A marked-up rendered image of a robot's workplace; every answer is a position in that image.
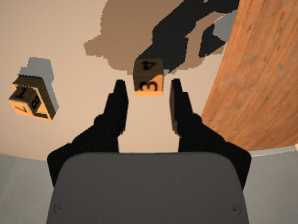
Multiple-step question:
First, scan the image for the orange digit cube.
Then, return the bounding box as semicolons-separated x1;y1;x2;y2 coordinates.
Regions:
8;87;42;117
132;59;164;96

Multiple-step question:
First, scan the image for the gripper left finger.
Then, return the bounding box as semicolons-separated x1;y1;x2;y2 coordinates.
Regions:
47;79;129;187

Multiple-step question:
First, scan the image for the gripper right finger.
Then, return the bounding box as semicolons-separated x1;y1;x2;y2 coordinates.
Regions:
169;78;252;191

